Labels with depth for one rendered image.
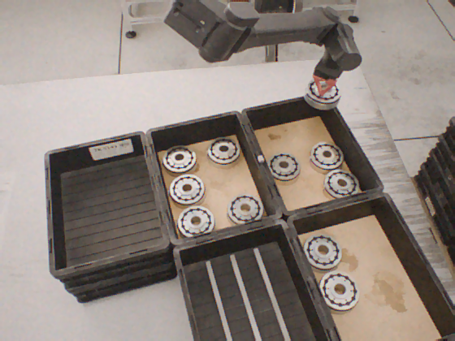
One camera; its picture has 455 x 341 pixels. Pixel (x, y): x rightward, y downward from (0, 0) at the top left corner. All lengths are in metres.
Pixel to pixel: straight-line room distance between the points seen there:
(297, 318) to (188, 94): 0.98
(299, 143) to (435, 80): 1.86
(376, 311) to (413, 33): 2.59
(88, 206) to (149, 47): 1.96
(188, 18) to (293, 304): 0.73
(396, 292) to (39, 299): 0.99
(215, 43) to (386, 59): 2.46
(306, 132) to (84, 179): 0.73
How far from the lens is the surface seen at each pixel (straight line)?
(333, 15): 1.07
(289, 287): 1.13
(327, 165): 1.30
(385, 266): 1.22
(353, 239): 1.22
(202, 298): 1.11
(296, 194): 1.26
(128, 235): 1.21
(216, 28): 0.75
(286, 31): 0.90
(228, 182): 1.27
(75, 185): 1.34
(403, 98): 2.89
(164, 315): 1.25
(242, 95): 1.69
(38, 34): 3.46
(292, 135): 1.39
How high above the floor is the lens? 1.89
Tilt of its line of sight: 55 degrees down
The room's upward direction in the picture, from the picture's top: straight up
